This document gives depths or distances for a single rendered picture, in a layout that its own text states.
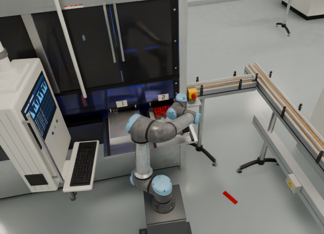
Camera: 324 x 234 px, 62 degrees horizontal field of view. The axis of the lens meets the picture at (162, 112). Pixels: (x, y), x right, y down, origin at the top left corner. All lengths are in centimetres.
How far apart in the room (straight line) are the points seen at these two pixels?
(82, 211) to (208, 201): 121
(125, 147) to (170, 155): 80
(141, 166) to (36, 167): 66
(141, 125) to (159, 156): 135
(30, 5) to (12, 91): 53
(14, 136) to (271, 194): 229
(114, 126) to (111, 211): 93
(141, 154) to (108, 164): 121
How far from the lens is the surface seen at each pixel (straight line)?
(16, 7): 188
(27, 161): 183
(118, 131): 215
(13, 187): 302
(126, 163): 272
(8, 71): 169
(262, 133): 275
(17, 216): 309
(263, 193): 292
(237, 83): 254
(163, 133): 136
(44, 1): 183
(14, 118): 158
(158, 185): 163
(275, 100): 242
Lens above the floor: 238
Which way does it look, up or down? 41 degrees down
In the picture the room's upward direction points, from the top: 4 degrees counter-clockwise
